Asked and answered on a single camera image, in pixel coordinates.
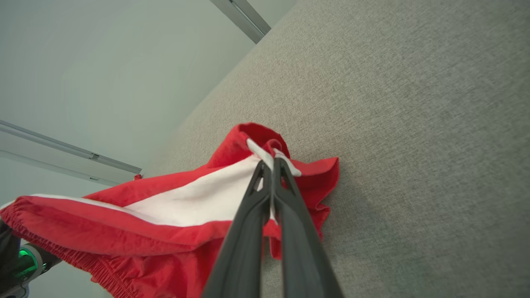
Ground grey fabric sofa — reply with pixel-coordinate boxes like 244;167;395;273
141;0;530;298

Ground red shorts with white stripes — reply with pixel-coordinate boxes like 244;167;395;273
0;122;340;298

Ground grey partition post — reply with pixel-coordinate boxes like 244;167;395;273
209;0;265;44
230;0;272;34

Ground grey partition base rail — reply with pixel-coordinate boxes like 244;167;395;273
0;119;142;187

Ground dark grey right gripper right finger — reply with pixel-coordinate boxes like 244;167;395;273
272;157;345;298

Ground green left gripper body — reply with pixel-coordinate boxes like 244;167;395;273
0;243;63;298

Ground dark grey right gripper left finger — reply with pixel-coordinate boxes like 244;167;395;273
201;160;273;298

